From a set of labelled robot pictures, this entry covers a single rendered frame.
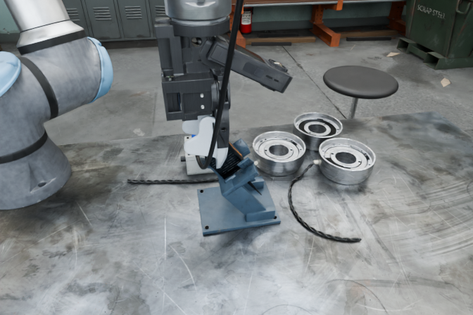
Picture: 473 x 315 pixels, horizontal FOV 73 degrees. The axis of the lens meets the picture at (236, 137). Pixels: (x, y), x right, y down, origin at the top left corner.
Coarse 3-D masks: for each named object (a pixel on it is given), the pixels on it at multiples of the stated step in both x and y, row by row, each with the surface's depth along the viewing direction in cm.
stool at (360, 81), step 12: (336, 72) 151; (348, 72) 151; (360, 72) 152; (372, 72) 151; (384, 72) 151; (336, 84) 141; (348, 84) 140; (360, 84) 140; (372, 84) 140; (384, 84) 140; (396, 84) 141; (360, 96) 135; (372, 96) 134; (384, 96) 135
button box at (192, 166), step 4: (184, 136) 66; (188, 136) 66; (184, 140) 65; (184, 156) 64; (188, 156) 60; (192, 156) 60; (200, 156) 60; (204, 156) 61; (184, 160) 64; (188, 160) 61; (192, 160) 61; (188, 164) 61; (192, 164) 61; (196, 164) 61; (188, 168) 62; (192, 168) 62; (196, 168) 62; (200, 168) 62; (188, 172) 62; (192, 172) 62; (196, 172) 62; (200, 172) 63; (204, 172) 63; (208, 172) 63; (212, 172) 63
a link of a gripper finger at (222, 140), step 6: (228, 102) 39; (216, 108) 40; (228, 108) 39; (222, 114) 40; (228, 114) 40; (222, 120) 40; (228, 120) 40; (222, 126) 40; (228, 126) 40; (222, 132) 41; (228, 132) 41; (222, 138) 42; (228, 138) 42; (222, 144) 43; (228, 144) 43
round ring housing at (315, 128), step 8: (312, 112) 75; (320, 112) 75; (296, 120) 73; (328, 120) 74; (336, 120) 72; (296, 128) 69; (304, 128) 71; (312, 128) 73; (320, 128) 73; (328, 128) 71; (336, 128) 71; (304, 136) 68; (312, 136) 67; (320, 136) 66; (328, 136) 66; (336, 136) 67; (312, 144) 68; (320, 144) 67
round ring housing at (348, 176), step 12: (324, 144) 65; (336, 144) 66; (348, 144) 66; (360, 144) 64; (336, 156) 64; (348, 156) 64; (372, 156) 61; (324, 168) 61; (336, 168) 58; (372, 168) 60; (336, 180) 60; (348, 180) 59; (360, 180) 60
